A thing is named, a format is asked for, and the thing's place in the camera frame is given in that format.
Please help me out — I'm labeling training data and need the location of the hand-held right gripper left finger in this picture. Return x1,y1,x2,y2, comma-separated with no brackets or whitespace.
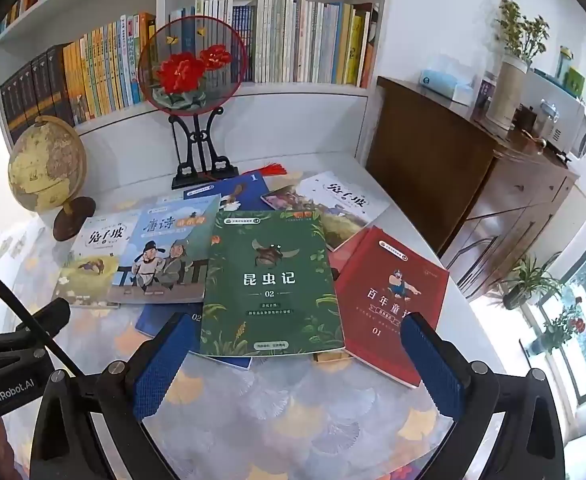
29,312,198,480

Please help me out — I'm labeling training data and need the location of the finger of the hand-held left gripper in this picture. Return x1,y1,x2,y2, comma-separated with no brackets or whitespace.
15,299,72,344

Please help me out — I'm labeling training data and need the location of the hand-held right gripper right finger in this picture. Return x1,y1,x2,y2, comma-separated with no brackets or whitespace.
401,312,567,480

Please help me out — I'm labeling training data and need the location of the dark blue book girl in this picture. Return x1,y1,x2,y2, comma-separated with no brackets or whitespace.
135,301,254,372

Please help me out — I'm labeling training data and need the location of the dark red storybook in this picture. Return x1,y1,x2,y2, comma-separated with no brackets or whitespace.
334,226,451,389

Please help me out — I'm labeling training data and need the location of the white storybook brown animals cover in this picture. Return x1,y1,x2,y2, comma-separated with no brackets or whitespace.
54,211,142,309

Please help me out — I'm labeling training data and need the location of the white storybook purple figure cover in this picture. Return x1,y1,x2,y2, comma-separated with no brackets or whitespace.
261,184,324,218

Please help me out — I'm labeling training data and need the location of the row of yellow and black books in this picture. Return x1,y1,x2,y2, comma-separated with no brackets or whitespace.
0,12,158,133

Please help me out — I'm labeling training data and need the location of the row of pale thin books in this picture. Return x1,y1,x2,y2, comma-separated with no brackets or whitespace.
168,0,380,88

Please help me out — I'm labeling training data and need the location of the light blue poetry book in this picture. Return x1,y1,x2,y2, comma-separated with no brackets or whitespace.
107,193,222,307

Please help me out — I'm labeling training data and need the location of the green potted plant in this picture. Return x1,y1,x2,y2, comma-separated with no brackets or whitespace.
495,252,564,311

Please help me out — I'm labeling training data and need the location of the dark green leafy book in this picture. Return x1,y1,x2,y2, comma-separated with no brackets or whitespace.
199,209,347,358

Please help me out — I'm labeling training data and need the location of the red flowering potted plant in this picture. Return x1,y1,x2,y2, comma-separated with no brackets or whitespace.
538,297,586,356

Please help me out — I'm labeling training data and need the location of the antique yellow globe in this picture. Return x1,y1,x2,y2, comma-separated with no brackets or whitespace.
7,115,97,241

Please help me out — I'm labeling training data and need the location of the white storybook brown hill cover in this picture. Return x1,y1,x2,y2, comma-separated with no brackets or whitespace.
294,170,392,253

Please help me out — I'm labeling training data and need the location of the dark blue book white figure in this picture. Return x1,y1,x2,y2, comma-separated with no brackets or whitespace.
183,173,268,213

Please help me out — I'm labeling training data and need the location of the black fan stand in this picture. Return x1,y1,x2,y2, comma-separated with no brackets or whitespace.
167,107,234,191

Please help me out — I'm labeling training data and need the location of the brown wooden cabinet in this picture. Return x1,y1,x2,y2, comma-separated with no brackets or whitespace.
365,76,586,301

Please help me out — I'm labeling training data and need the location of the red tassel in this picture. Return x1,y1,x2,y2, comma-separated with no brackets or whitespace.
245,161,286,179

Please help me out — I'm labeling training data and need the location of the small dark printed box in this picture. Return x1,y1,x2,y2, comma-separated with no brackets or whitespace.
478,72,496,111

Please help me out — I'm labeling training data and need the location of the beige vase with plant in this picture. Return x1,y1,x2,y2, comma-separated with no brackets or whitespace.
487,0,550,133

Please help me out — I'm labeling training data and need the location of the white bookshelf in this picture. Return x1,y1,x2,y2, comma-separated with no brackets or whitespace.
0,0,396,161

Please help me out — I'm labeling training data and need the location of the round embroidered red flower fan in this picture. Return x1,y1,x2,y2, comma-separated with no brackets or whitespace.
137,16,248,117

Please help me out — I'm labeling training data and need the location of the blue tissue box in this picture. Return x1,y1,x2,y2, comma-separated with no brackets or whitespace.
419,67,474,106

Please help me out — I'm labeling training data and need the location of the white microwave oven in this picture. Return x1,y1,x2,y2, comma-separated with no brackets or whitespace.
523,69,586,160

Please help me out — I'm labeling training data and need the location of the green box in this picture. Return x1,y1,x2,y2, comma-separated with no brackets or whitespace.
567,67,586,99

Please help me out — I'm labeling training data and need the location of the teal bottle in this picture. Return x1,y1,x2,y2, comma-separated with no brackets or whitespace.
557,46,574,80

